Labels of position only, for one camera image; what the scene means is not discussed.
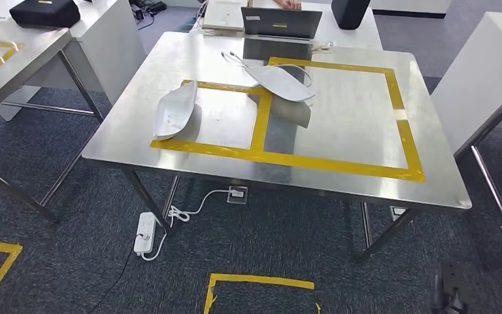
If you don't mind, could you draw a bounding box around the white curved plastic part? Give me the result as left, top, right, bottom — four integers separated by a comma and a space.
244, 65, 317, 103
152, 80, 199, 142

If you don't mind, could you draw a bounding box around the stainless steel workbench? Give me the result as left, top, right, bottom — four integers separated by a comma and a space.
0, 19, 105, 224
81, 31, 473, 265
452, 78, 502, 265

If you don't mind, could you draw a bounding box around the metal floor outlet cover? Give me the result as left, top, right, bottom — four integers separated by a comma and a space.
226, 185, 249, 205
389, 205, 408, 222

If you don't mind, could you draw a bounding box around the yellow tape outline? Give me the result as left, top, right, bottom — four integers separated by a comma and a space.
150, 56, 426, 183

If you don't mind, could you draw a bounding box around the white power strip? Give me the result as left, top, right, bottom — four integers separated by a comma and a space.
133, 211, 158, 255

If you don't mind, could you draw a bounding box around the grey open laptop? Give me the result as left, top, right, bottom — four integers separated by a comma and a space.
241, 6, 324, 42

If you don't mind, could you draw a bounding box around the white flat box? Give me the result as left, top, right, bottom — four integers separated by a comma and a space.
202, 0, 248, 32

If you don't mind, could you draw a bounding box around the white table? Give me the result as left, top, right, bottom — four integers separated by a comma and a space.
190, 0, 384, 50

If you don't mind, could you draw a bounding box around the black cylindrical speaker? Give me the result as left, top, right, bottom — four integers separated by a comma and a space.
331, 0, 371, 30

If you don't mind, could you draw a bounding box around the white counter with black base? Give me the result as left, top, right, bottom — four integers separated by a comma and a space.
370, 0, 453, 19

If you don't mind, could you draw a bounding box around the black bag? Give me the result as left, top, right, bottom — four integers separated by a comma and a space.
9, 0, 81, 29

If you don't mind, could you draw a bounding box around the white power cable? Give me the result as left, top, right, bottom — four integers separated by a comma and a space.
140, 188, 235, 262

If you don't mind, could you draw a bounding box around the thin white cable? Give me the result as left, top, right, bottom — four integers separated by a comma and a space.
220, 51, 313, 88

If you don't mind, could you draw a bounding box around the thin black floor cable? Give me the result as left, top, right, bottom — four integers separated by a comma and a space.
88, 235, 146, 314

